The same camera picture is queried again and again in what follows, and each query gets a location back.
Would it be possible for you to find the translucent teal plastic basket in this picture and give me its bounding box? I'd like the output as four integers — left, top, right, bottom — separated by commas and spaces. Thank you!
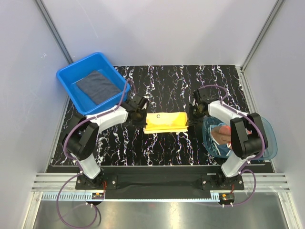
203, 117, 278, 161

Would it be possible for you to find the blue plastic bin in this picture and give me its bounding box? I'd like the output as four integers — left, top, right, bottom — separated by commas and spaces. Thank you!
56, 52, 131, 116

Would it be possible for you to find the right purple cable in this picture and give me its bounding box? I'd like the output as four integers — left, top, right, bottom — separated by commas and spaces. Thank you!
197, 84, 265, 206

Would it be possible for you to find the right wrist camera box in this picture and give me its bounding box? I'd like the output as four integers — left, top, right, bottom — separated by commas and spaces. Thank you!
193, 88, 217, 104

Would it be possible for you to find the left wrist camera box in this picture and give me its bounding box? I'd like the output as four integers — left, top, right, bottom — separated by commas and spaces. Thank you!
132, 94, 149, 110

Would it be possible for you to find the right small connector board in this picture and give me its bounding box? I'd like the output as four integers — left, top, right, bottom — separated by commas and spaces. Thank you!
220, 193, 235, 201

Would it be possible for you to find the brown towel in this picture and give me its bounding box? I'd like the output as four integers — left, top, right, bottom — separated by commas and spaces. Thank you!
211, 125, 253, 146

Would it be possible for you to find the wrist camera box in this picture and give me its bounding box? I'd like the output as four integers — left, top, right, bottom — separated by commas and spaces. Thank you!
193, 88, 217, 104
132, 94, 149, 110

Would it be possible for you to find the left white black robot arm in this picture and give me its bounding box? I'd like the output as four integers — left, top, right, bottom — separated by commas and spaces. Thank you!
62, 94, 149, 189

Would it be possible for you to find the purple cable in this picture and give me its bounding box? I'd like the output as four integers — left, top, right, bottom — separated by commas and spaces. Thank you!
55, 78, 136, 227
197, 84, 265, 206

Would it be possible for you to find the blue striped towel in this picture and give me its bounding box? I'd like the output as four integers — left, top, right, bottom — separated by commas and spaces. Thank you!
212, 140, 233, 157

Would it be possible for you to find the dark grey-blue towel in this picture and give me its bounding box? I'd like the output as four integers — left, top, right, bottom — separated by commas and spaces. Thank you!
76, 71, 121, 105

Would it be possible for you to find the aluminium front rail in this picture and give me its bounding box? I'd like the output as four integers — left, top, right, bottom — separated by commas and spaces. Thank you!
31, 173, 290, 202

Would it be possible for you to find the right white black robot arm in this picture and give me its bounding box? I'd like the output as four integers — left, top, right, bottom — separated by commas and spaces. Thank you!
188, 85, 268, 189

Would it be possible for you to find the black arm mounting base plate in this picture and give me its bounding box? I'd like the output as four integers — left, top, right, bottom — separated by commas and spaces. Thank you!
75, 166, 244, 191

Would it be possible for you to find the right aluminium frame post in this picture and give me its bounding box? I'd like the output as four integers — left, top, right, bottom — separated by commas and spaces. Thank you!
240, 0, 285, 72

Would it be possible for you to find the yellow towel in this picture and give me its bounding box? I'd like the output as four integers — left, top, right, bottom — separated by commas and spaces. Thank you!
143, 112, 188, 134

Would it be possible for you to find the left aluminium frame post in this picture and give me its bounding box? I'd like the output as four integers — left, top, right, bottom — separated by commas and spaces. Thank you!
34, 0, 73, 64

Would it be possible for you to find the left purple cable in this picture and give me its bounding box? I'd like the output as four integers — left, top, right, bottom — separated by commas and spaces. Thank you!
55, 78, 136, 227

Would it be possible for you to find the aluminium frame post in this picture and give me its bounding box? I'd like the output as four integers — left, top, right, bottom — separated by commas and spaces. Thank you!
240, 0, 285, 72
34, 0, 73, 64

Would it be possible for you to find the left small connector board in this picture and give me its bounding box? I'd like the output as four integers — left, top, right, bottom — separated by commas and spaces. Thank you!
92, 192, 105, 200

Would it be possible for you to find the small connector board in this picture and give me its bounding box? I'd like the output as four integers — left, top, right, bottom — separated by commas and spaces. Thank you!
220, 193, 235, 201
92, 192, 105, 200

